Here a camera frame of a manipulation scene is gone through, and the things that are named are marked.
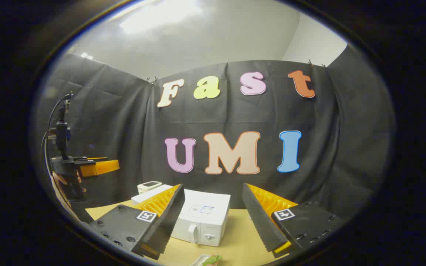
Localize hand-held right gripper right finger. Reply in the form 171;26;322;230
242;183;345;258

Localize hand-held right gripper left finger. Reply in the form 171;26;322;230
89;184;186;260

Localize white microwave oven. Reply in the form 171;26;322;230
131;184;231;247

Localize white food tray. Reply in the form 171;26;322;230
189;254;224;266

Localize white toaster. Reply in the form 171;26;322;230
138;181;163;194

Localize black backdrop cloth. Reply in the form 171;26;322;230
32;46;396;222

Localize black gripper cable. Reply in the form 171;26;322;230
41;94;74;174

